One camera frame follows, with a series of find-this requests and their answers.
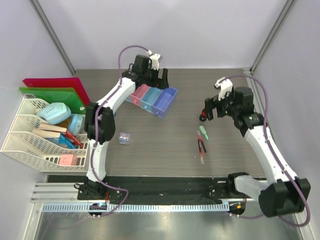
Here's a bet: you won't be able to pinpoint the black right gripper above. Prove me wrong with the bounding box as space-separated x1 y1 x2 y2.
203 87 240 121

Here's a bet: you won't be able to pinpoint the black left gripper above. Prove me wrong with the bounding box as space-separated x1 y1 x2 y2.
141 64 168 90

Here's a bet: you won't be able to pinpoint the red black stamp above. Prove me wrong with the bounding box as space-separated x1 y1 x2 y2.
199 112 207 122

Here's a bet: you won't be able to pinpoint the purple drawer box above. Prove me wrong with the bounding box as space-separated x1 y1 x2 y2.
151 87 178 118

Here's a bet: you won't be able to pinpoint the light blue drawer box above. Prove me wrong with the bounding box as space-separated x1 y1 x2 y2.
140 87 162 113

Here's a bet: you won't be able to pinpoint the pink drawer box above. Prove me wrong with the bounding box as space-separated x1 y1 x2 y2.
130 84 150 107

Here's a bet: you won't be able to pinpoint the sky blue drawer box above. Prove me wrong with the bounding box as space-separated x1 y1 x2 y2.
125 95 131 103

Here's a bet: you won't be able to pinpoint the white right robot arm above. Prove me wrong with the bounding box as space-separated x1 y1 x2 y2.
200 87 311 218

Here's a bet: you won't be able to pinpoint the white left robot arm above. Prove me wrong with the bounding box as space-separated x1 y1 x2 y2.
79 51 169 200

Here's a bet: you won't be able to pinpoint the dark red pen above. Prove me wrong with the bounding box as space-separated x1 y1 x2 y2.
197 139 202 150

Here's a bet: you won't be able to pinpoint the clear red pen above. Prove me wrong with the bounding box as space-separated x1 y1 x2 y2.
199 150 205 164

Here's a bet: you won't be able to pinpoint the magenta plastic folder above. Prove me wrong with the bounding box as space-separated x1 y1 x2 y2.
22 77 91 106

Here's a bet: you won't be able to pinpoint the light blue headphones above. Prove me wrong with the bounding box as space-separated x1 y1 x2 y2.
67 114 85 135

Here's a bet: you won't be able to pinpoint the green plastic folder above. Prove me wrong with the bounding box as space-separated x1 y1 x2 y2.
19 87 86 115

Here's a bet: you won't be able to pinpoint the red book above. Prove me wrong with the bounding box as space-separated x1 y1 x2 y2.
64 130 83 148

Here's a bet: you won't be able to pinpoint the light blue headphone case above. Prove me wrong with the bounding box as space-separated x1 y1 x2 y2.
35 102 71 125

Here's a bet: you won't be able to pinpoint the pink cube socket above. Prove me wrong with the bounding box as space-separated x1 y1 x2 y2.
58 154 77 166

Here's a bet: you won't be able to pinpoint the beige wooden book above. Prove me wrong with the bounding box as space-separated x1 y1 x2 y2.
32 123 68 138

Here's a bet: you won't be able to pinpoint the white mesh file organizer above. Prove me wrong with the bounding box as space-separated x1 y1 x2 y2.
0 97 89 175

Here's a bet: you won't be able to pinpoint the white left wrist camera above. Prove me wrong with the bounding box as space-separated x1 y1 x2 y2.
147 50 162 71

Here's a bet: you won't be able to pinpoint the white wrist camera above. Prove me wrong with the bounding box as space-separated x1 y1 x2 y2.
214 77 233 101
147 50 162 71

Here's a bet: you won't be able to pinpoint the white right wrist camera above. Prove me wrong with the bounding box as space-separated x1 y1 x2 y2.
214 77 233 101

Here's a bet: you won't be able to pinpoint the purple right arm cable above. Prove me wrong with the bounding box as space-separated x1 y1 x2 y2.
224 74 312 227

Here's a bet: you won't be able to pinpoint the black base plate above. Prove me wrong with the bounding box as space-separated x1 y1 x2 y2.
48 175 246 206

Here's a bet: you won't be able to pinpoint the slotted cable duct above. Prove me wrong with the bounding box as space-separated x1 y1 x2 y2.
42 202 230 213

